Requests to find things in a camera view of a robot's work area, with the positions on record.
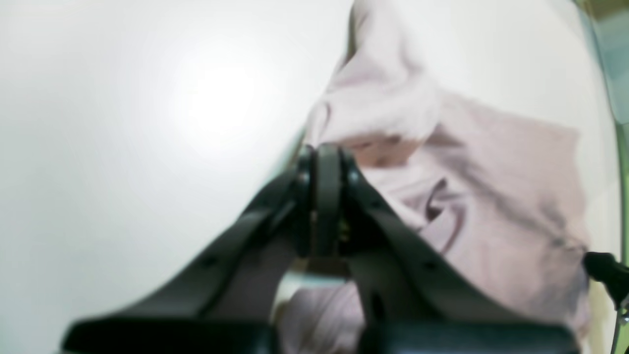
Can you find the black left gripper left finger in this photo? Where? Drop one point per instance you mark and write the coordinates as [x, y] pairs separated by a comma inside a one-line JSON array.
[[221, 302]]

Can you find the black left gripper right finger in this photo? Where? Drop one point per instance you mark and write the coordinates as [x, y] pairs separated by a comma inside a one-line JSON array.
[[413, 300]]

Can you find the mauve pink t-shirt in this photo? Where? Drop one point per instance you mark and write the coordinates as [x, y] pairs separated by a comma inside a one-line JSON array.
[[498, 195]]

